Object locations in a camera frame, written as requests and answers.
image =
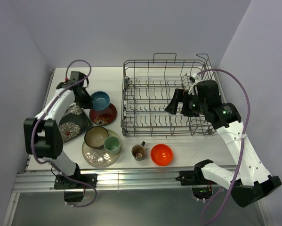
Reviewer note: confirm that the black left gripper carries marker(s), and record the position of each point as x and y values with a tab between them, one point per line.
87	103

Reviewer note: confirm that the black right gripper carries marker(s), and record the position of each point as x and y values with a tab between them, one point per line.
181	95

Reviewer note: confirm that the blue ceramic bowl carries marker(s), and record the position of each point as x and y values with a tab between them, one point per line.
101	101

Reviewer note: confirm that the dark bowl beige inside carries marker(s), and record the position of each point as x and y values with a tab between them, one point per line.
95	137

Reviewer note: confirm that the orange plastic bowl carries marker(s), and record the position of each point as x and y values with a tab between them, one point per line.
161	155

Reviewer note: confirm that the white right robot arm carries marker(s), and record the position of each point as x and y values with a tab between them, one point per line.
253	181

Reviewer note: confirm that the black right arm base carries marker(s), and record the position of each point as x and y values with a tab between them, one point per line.
201	188

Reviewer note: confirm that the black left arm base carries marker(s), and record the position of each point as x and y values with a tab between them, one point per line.
73	191

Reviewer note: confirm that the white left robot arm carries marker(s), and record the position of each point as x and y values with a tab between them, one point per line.
42	136

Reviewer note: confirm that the black floral square plate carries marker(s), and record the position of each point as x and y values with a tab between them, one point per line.
73	123

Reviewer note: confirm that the red floral round plate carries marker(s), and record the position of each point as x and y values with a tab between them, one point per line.
104	117

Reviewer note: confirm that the light green cup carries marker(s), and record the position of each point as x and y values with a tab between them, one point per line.
112	145

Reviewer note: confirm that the clear glass cup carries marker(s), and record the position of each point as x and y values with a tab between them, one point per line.
97	158

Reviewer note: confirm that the large cream round plate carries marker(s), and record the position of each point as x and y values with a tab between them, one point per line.
109	159

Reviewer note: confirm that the dark brown mug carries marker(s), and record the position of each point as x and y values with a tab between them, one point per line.
139	151

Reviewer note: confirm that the grey wire dish rack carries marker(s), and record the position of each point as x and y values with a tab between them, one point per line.
148	86

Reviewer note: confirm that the aluminium frame rail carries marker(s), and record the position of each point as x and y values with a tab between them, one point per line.
142	197

